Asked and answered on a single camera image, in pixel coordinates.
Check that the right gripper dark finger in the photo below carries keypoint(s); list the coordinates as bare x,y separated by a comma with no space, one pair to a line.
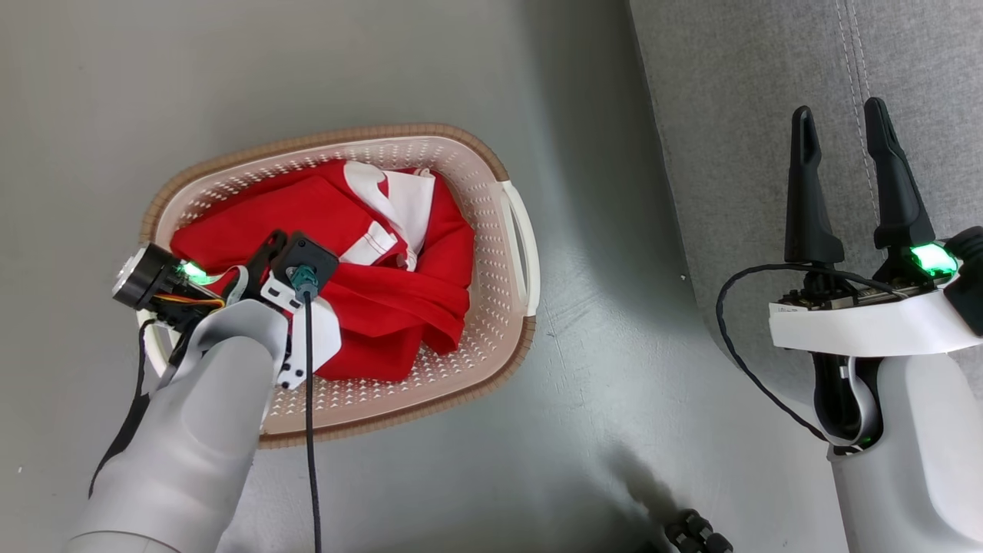
895,200
806,215

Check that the red jacket with striped cuffs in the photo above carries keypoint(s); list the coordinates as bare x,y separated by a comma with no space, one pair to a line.
399,315

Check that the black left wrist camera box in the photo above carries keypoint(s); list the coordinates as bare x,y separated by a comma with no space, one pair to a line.
321,250

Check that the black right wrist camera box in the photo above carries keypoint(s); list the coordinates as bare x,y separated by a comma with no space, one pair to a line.
971,261

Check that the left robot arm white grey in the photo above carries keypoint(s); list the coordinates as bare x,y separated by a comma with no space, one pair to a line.
192,430

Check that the right gripper body white flange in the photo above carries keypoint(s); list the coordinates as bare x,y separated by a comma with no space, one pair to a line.
860,326

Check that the grey fabric sofa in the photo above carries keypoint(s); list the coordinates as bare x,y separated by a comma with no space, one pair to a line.
768,153

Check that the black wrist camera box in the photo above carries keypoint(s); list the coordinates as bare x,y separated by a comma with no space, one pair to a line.
321,250
971,261

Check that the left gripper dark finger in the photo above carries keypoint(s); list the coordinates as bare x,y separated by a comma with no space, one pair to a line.
261,273

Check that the cream perforated laundry basket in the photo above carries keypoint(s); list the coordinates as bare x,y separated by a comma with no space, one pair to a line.
480,230

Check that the left gripper body white flange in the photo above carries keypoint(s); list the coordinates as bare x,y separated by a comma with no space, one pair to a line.
322,338

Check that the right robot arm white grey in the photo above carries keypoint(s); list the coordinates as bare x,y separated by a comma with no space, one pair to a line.
921,461

